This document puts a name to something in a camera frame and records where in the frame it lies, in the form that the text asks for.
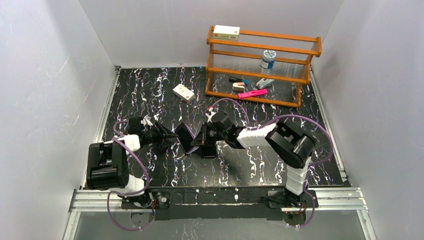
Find white smartphone dark screen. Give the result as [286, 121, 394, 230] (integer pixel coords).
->
[202, 145, 217, 159]

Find black phone case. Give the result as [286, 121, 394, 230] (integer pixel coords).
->
[200, 145, 218, 160]

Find pink-edged dark smartphone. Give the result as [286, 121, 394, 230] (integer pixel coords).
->
[174, 121, 197, 154]

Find lavender smartphone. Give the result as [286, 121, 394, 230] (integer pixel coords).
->
[178, 124, 198, 155]

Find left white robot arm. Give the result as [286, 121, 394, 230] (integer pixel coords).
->
[86, 116, 178, 198]

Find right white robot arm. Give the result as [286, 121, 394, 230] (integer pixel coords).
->
[190, 112, 316, 206]

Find beige small stapler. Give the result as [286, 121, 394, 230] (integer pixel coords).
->
[232, 82, 246, 92]

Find white red small box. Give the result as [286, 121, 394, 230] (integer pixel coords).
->
[172, 84, 195, 103]

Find black teal marker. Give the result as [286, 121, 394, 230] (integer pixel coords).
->
[228, 76, 249, 86]

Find pink highlighter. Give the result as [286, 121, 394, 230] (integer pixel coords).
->
[237, 89, 268, 99]

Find white teal stapler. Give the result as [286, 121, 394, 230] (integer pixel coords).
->
[256, 78, 275, 90]

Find orange wooden shelf rack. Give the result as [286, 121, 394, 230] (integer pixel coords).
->
[205, 25, 323, 108]

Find blue white round jar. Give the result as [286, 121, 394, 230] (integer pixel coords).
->
[260, 49, 277, 69]

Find white box on shelf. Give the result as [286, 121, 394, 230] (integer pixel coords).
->
[212, 25, 240, 41]

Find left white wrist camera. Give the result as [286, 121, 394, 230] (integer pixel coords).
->
[141, 115, 154, 127]

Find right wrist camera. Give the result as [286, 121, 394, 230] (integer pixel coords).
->
[205, 106, 217, 123]

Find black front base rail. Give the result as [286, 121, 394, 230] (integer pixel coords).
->
[151, 186, 298, 221]

